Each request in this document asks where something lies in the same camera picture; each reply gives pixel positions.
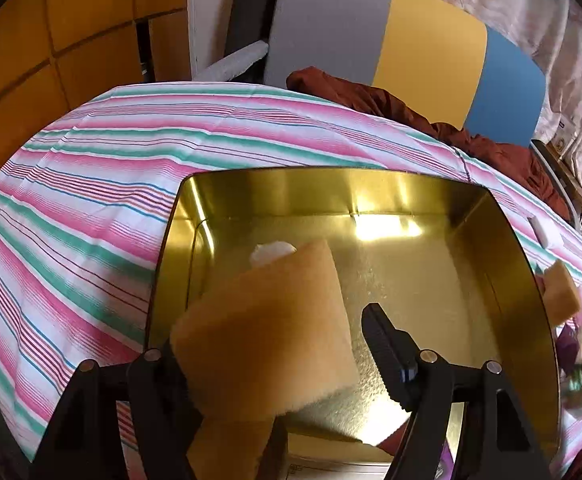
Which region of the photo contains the black upright post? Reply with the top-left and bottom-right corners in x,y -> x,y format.
223,0 -> 292,58

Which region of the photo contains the wooden desk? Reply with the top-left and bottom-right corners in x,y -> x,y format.
536,137 -> 582,261

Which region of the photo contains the red-brown cloth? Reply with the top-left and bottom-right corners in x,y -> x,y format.
286,66 -> 572,221

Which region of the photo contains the patterned beige curtain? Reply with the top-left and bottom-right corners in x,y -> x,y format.
416,0 -> 582,181

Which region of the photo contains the gold tin box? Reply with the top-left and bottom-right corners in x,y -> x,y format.
144,166 -> 562,480

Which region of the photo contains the purple snack packet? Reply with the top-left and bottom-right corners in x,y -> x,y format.
556,325 -> 582,376

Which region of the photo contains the grey yellow blue chair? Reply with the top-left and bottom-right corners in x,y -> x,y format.
191,0 -> 546,148

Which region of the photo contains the orange wooden cabinet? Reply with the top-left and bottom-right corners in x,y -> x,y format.
0,0 -> 192,206

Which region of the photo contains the striped tablecloth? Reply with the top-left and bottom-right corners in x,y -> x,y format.
0,81 -> 582,480

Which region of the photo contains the small white flat block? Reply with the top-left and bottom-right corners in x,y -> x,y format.
530,215 -> 562,250

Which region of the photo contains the green edged cracker packet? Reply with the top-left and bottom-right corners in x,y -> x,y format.
563,375 -> 582,421

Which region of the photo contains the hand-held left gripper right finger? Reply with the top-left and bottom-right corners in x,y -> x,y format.
361,302 -> 554,480

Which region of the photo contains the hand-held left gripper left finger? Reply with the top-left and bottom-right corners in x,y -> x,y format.
28,347 -> 204,480

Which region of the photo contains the white printed box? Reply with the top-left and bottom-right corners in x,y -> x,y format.
553,117 -> 579,153

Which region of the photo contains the small white packet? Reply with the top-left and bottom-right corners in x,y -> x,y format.
249,241 -> 298,267

